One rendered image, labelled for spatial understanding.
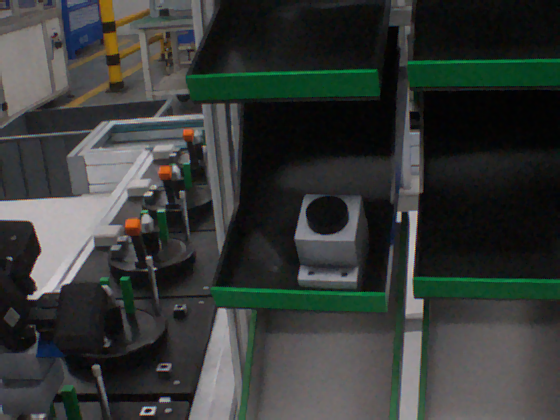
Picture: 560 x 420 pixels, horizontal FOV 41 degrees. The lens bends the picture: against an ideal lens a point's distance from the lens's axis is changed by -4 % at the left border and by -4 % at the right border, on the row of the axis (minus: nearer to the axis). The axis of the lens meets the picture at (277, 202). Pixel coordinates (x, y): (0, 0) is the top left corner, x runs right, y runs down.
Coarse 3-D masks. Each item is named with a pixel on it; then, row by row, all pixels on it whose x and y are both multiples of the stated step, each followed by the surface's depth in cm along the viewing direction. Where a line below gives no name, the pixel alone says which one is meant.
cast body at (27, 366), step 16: (0, 352) 68; (16, 352) 68; (32, 352) 68; (0, 368) 68; (16, 368) 68; (32, 368) 68; (48, 368) 70; (0, 384) 68; (16, 384) 68; (32, 384) 68; (48, 384) 70; (0, 400) 68; (16, 400) 68; (32, 400) 68; (48, 400) 69
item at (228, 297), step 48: (384, 96) 73; (240, 144) 64; (288, 144) 71; (336, 144) 70; (384, 144) 68; (240, 192) 64; (288, 192) 66; (336, 192) 65; (384, 192) 64; (240, 240) 63; (288, 240) 62; (384, 240) 61; (240, 288) 57; (288, 288) 59; (384, 288) 55
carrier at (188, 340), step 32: (128, 288) 100; (128, 320) 99; (160, 320) 99; (192, 320) 102; (128, 352) 92; (160, 352) 95; (192, 352) 95; (64, 384) 89; (128, 384) 89; (160, 384) 88; (192, 384) 88
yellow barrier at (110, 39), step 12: (108, 0) 720; (108, 12) 723; (144, 12) 819; (108, 24) 726; (120, 24) 754; (108, 36) 731; (156, 36) 857; (168, 36) 888; (108, 48) 735; (132, 48) 787; (108, 60) 740; (120, 72) 748; (120, 84) 749
